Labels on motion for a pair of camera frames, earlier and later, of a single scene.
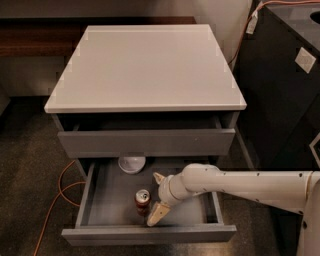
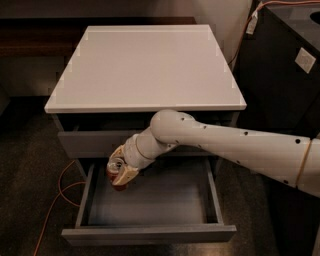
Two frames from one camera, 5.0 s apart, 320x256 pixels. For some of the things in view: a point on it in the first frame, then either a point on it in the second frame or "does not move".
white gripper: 164,192 → 131,153
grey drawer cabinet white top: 146,91 does not move
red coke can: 142,200 → 111,177
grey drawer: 116,205 does not move
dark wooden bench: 59,36 does not move
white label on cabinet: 305,60 does not move
